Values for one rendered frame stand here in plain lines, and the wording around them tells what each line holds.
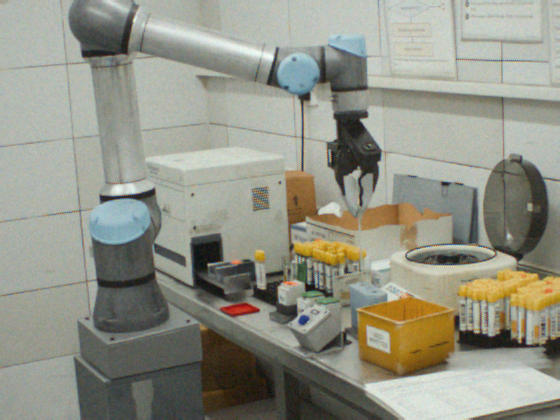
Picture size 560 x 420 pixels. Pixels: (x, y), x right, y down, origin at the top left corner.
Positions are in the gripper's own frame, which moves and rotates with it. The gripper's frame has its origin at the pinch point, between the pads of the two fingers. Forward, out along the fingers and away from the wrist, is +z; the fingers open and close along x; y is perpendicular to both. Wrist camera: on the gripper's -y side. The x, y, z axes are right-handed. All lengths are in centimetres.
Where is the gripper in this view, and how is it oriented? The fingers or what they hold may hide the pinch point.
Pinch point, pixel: (358, 211)
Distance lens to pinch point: 222.9
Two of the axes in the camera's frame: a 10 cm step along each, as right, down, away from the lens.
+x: -9.4, 1.2, -3.1
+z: 0.6, 9.7, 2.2
